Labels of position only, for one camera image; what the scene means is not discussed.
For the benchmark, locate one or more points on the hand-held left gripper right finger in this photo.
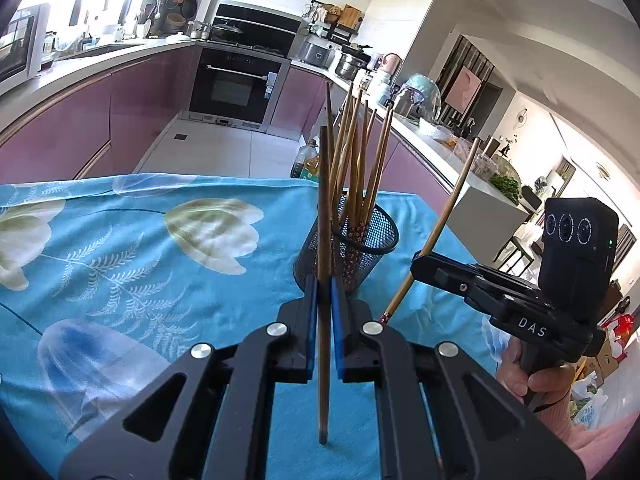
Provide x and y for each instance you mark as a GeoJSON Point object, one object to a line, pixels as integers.
{"type": "Point", "coordinates": [339, 312]}

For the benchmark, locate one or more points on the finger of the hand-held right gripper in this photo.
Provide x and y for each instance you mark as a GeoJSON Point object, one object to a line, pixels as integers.
{"type": "Point", "coordinates": [445, 272]}

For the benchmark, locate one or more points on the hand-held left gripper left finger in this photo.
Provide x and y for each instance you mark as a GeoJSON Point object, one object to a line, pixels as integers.
{"type": "Point", "coordinates": [311, 312]}

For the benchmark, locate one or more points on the black mesh utensil cup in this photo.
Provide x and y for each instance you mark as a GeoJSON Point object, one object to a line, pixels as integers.
{"type": "Point", "coordinates": [385, 232]}

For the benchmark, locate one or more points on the red-ended bamboo chopstick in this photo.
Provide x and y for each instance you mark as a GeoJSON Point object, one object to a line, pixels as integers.
{"type": "Point", "coordinates": [324, 210]}
{"type": "Point", "coordinates": [452, 195]}

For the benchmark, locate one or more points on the bunch of wooden chopsticks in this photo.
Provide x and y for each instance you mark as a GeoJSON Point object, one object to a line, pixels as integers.
{"type": "Point", "coordinates": [355, 170]}

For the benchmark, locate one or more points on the person's right forearm pink sleeve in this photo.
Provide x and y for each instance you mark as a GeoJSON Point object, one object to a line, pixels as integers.
{"type": "Point", "coordinates": [600, 445]}

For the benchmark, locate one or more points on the person's right hand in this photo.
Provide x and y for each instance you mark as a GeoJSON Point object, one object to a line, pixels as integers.
{"type": "Point", "coordinates": [552, 380]}

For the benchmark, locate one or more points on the black dining chair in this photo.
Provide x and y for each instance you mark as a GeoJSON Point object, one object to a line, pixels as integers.
{"type": "Point", "coordinates": [515, 250]}

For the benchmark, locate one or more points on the green leafy vegetables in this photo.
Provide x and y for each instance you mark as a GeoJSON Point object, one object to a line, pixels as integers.
{"type": "Point", "coordinates": [505, 184]}

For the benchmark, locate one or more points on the purple kitchen base cabinet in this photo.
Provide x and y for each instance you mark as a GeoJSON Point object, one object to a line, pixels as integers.
{"type": "Point", "coordinates": [415, 170]}
{"type": "Point", "coordinates": [75, 115]}

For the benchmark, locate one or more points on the clear plastic container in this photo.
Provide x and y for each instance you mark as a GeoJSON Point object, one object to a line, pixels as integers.
{"type": "Point", "coordinates": [487, 165]}

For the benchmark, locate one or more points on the yellow cooking oil bottle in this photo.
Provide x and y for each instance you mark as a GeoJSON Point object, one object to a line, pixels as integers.
{"type": "Point", "coordinates": [311, 170]}

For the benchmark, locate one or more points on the white plastic bag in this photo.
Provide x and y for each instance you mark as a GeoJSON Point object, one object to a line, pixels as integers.
{"type": "Point", "coordinates": [590, 405]}

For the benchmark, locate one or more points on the dark sauce bottle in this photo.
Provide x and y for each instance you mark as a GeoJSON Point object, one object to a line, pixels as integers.
{"type": "Point", "coordinates": [300, 162]}

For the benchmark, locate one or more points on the blue floral tablecloth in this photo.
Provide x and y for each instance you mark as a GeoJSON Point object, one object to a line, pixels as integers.
{"type": "Point", "coordinates": [150, 260]}

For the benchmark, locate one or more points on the green dome food cover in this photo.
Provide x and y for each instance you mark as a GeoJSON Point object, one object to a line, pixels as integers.
{"type": "Point", "coordinates": [422, 95]}

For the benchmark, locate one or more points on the pink electric kettle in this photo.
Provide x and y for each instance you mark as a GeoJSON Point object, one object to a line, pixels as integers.
{"type": "Point", "coordinates": [391, 65]}

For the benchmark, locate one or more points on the steel cooking pot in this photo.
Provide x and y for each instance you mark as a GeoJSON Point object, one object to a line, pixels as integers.
{"type": "Point", "coordinates": [350, 67]}

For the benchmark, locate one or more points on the black built-in oven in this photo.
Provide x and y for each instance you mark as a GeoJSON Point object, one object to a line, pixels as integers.
{"type": "Point", "coordinates": [235, 87]}

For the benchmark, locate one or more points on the silver rice cooker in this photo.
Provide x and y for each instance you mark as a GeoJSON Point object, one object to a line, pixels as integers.
{"type": "Point", "coordinates": [314, 54]}

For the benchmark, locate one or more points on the black countertop storage rack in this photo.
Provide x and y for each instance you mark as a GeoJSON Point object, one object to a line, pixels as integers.
{"type": "Point", "coordinates": [330, 30]}

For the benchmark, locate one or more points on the black range hood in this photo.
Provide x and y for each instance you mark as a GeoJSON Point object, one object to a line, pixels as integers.
{"type": "Point", "coordinates": [265, 25]}

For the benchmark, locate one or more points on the black wok with lid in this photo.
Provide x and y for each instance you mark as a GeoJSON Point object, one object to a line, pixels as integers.
{"type": "Point", "coordinates": [226, 31]}

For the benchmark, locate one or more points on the white countertop oven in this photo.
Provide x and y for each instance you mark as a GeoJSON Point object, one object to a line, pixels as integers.
{"type": "Point", "coordinates": [22, 47]}

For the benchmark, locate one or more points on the round wall clock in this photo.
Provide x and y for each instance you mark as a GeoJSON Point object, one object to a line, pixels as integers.
{"type": "Point", "coordinates": [522, 117]}

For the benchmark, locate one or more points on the pink wall painting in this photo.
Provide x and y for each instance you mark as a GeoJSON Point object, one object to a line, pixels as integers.
{"type": "Point", "coordinates": [464, 90]}

